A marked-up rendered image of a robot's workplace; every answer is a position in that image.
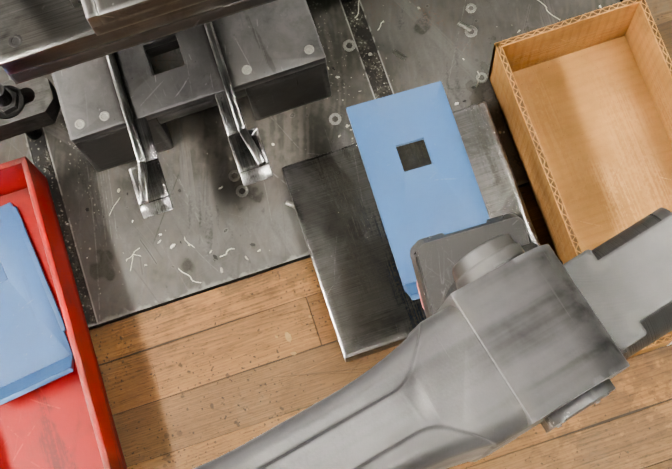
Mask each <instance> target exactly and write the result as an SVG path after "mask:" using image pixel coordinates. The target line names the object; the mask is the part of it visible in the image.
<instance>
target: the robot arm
mask: <svg viewBox="0 0 672 469"><path fill-rule="evenodd" d="M486 222H487V223H483V224H480V225H477V226H473V227H470V228H466V229H463V230H459V231H456V232H453V233H449V234H446V235H444V234H443V233H439V234H436V235H432V236H429V237H426V238H422V239H419V240H418V241H417V242H416V243H415V244H414V245H413V246H412V247H411V249H410V257H411V260H412V264H413V268H414V272H415V276H416V279H417V288H418V292H419V296H420V300H421V303H422V307H423V309H424V310H425V314H426V317H427V319H425V320H423V321H422V322H420V323H419V324H418V325H417V326H416V327H415V328H414V329H413V330H412V331H411V332H410V333H409V334H408V336H407V338H406V339H405V340H404V341H403V342H402V343H401V344H400V345H399V346H398V347H397V348H395V349H394V350H393V351H392V352H391V353H389V354H388V355H387V356H386V357H385V358H384V359H382V360H381V361H380V362H378V363H377V364H376V365H375V366H373V367H372V368H371V369H369V370H368V371H367V372H365V373H364V374H362V375H361V376H359V377H358V378H357V379H355V380H354V381H352V382H351V383H349V384H347V385H346V386H344V387H343V388H341V389H340V390H338V391H336V392H335V393H333V394H331V395H330V396H328V397H326V398H324V399H323V400H321V401H319V402H317V403H315V404H314V405H312V406H310V407H308V408H307V409H305V410H303V411H301V412H300V413H298V414H296V415H294V416H293V417H291V418H289V419H287V420H286V421H284V422H282V423H280V424H278V425H277V426H275V427H273V428H271V429H270V430H268V431H266V432H264V433H263V434H261V435H259V436H257V437H256V438H254V439H252V440H250V441H248V442H247V443H245V444H243V445H241V446H240V447H238V448H236V449H234V450H232V451H230V452H228V453H226V454H224V455H222V456H220V457H218V458H216V459H214V460H212V461H210V462H207V463H205V464H203V465H201V466H198V467H196V468H194V469H447V468H450V467H453V466H456V465H459V464H463V463H466V462H476V461H478V460H480V459H482V458H484V457H486V456H488V455H490V454H492V453H493V452H495V451H496V450H498V449H500V448H501V447H503V446H505V445H506V444H508V443H510V442H511V441H513V440H514V439H516V438H517V437H518V436H520V435H522V434H523V433H525V432H527V431H528V430H530V429H531V428H533V427H535V426H536V425H538V424H541V425H542V427H543V428H544V430H545V431H546V433H548V432H549V431H551V430H552V429H554V428H556V427H557V428H559V427H561V426H562V423H564V422H566V421H567V420H568V419H570V418H572V417H573V416H575V415H576V414H578V413H580V412H581V411H583V410H584V409H586V408H588V407H589V406H591V405H592V404H594V403H596V404H597V403H599V402H600V399H602V398H604V397H606V396H608V395H609V394H610V393H611V392H612V391H613V390H614V389H616V388H615V386H614V385H613V383H612V382H611V380H610V379H611V378H613V377H614V376H616V375H617V374H619V373H620V372H622V371H623V370H625V369H626V368H627V367H629V366H630V365H629V363H628V362H627V360H626V359H627V358H629V357H631V356H632V355H634V354H635V353H637V352H639V351H640V350H642V349H643V348H645V347H647V346H648V345H650V344H651V343H653V342H655V341H656V340H658V339H659V338H661V337H663V336H664V335H666V334H667V333H669V332H671V331H672V212H670V211H669V210H667V209H666V208H662V207H661V208H659V209H657V210H656V211H654V212H652V213H651V214H649V215H647V216H646V217H644V218H643V219H641V220H639V221H638V222H636V223H635V224H633V225H631V226H630V227H628V228H627V229H625V230H623V231H622V232H620V233H619V234H617V235H615V236H614V237H612V238H611V239H609V240H607V241H606V242H604V243H603V244H601V245H599V246H598V247H596V248H595V249H593V250H589V249H588V250H585V251H584V252H582V253H581V254H579V255H577V256H576V257H574V258H573V259H571V260H569V261H568V262H566V263H565V264H563V262H562V261H561V260H559V259H558V257H557V256H556V254H555V253H554V251H553V250H552V248H551V247H550V245H549V244H545V245H541V246H539V245H537V244H536V243H530V242H529V238H528V234H527V230H526V226H525V223H524V221H523V220H522V219H521V218H520V217H518V216H516V215H515V214H512V213H508V214H505V215H501V216H498V217H494V218H491V219H488V220H487V221H486Z"/></svg>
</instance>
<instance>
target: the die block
mask: <svg viewBox="0 0 672 469"><path fill-rule="evenodd" d="M178 48H180V47H179V44H178V41H177V40H176V41H173V42H170V43H167V44H164V45H161V46H157V47H154V48H151V49H148V50H146V54H147V57H148V60H149V63H150V67H151V70H152V73H153V76H154V71H153V68H152V65H151V62H150V57H153V56H156V55H159V54H162V53H166V52H169V51H172V50H175V49H178ZM235 95H236V97H237V99H239V98H242V97H245V96H248V99H249V102H250V105H251V108H252V110H253V113H254V116H255V119H256V120H260V119H263V118H266V117H269V116H272V115H276V114H279V113H282V112H285V111H288V110H291V109H294V108H297V107H300V106H303V105H306V104H309V103H312V102H315V101H318V100H321V99H325V98H328V97H331V96H332V94H331V87H330V81H329V75H328V69H327V62H326V63H323V64H320V65H317V66H314V67H311V68H307V69H304V70H301V71H298V72H295V73H292V74H289V75H286V76H283V77H280V78H277V79H274V80H271V81H267V82H264V83H261V84H258V85H255V86H252V87H249V88H246V89H243V90H240V91H237V92H235ZM214 106H217V102H216V99H212V100H209V101H206V102H203V103H200V104H197V105H194V106H191V107H188V108H185V109H181V110H178V111H175V112H172V113H169V114H166V115H163V116H160V117H157V118H154V119H151V120H148V124H149V127H150V131H151V134H152V137H153V141H154V144H155V147H156V151H157V153H159V152H162V151H165V150H168V149H171V148H173V144H172V140H171V137H170V134H169V131H168V127H167V124H166V122H168V121H171V120H174V119H177V118H181V117H184V116H187V115H190V114H193V113H196V112H199V111H202V110H205V109H208V108H211V107H214ZM75 145H76V147H77V148H78V149H79V150H80V151H81V153H82V154H83V155H84V156H85V158H86V159H87V160H88V161H89V162H90V164H91V165H92V166H93V167H94V169H95V170H96V171H97V172H101V171H104V170H107V169H110V168H113V167H116V166H119V165H122V164H125V163H128V162H132V161H135V160H136V156H135V153H134V150H133V146H132V143H131V140H130V136H129V133H128V130H127V127H126V128H123V129H120V130H117V131H114V132H111V133H108V134H105V135H102V136H98V137H95V138H92V139H89V140H86V141H83V142H80V143H77V144H75Z"/></svg>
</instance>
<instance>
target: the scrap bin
mask: <svg viewBox="0 0 672 469"><path fill-rule="evenodd" d="M10 202H11V203H12V204H13V207H15V206H16V207H17V208H18V211H19V213H20V216H21V218H22V221H23V223H24V225H25V228H26V230H27V233H28V235H29V238H30V240H31V242H32V245H33V247H34V250H35V252H36V255H37V257H38V260H39V262H40V264H41V267H42V269H43V272H44V274H45V277H46V279H47V281H48V284H49V286H50V289H51V291H52V294H53V296H54V299H55V301H56V303H57V306H58V308H59V311H60V313H61V316H62V318H63V320H64V323H65V326H66V331H65V334H66V336H67V339H68V341H69V344H70V346H71V349H72V352H73V356H74V359H75V361H74V371H73V372H71V373H69V374H67V375H65V376H62V377H60V378H58V379H56V380H54V381H52V382H50V383H47V384H45V385H43V386H41V387H39V388H37V389H34V390H32V391H30V392H28V393H26V394H24V395H22V396H19V397H17V398H15V399H13V400H11V401H9V402H7V403H4V404H2V405H0V469H127V466H126V463H125V459H124V455H123V452H122V448H121V445H120V441H119V437H118V434H117V430H116V426H115V423H114V419H113V416H112V412H111V408H110V405H109V401H108V398H107V394H106V390H105V387H104V383H103V379H102V376H101V372H100V369H99V365H98V361H97V358H96V354H95V350H94V347H93V343H92V340H91V336H90V332H89V329H88V325H87V322H86V318H85V314H84V311H83V307H82V303H81V300H80V296H79V293H78V289H77V285H76V282H75V278H74V274H73V271H72V267H71V264H70V260H69V256H68V253H67V249H66V245H65V242H64V238H63V235H62V231H61V227H60V224H59V220H58V217H57V213H56V209H55V206H54V202H53V198H52V195H51V191H50V188H49V184H48V180H47V178H46V177H45V176H44V175H43V174H42V173H41V172H40V171H39V170H38V169H37V168H36V167H35V166H34V165H33V164H32V162H31V161H30V160H29V159H28V158H27V157H26V156H24V157H21V158H18V159H15V160H12V161H8V162H5V163H2V164H0V207H1V206H3V205H5V204H7V203H10Z"/></svg>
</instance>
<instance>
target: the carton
mask: <svg viewBox="0 0 672 469"><path fill-rule="evenodd" d="M488 77H489V80H490V82H491V85H492V87H493V90H494V93H495V95H496V98H497V100H498V103H499V106H500V108H501V111H502V113H503V116H504V119H505V121H506V124H507V126H508V129H509V132H510V134H511V137H512V139H513V142H514V145H515V147H516V150H517V152H518V155H519V158H520V160H521V163H522V165H523V168H524V171H525V173H526V176H527V178H528V181H529V184H530V186H531V189H532V191H533V194H534V197H535V199H536V202H537V204H538V207H539V210H540V212H541V215H542V217H543V220H544V223H545V225H546V228H547V230H548V233H549V236H550V238H551V241H552V243H553V246H554V249H555V251H556V254H557V256H558V259H559V260H561V261H562V262H563V264H565V263H566V262H568V261H569V260H571V259H573V258H574V257H576V256H577V255H579V254H581V253H582V252H584V251H585V250H588V249H589V250H593V249H595V248H596V247H598V246H599V245H601V244H603V243H604V242H606V241H607V240H609V239H611V238H612V237H614V236H615V235H617V234H619V233H620V232H622V231H623V230H625V229H627V228H628V227H630V226H631V225H633V224H635V223H636V222H638V221H639V220H641V219H643V218H644V217H646V216H647V215H649V214H651V213H652V212H654V211H656V210H657V209H659V208H661V207H662V208H666V209H667V210H669V211H670V212H672V61H671V59H670V56H669V54H668V52H667V49H666V47H665V45H664V42H663V40H662V38H661V35H660V33H659V31H658V28H657V26H656V24H655V21H654V19H653V17H652V14H651V12H650V10H649V8H648V5H647V3H646V1H645V0H625V1H622V2H619V3H616V4H613V5H610V6H607V7H604V8H601V9H598V10H595V11H592V12H588V13H585V14H582V15H579V16H576V17H573V18H570V19H567V20H564V21H561V22H558V23H555V24H552V25H549V26H546V27H543V28H539V29H536V30H533V31H530V32H527V33H524V34H521V35H518V36H515V37H512V38H509V39H506V40H503V41H500V42H497V43H494V48H493V54H492V59H491V65H490V70H489V76H488Z"/></svg>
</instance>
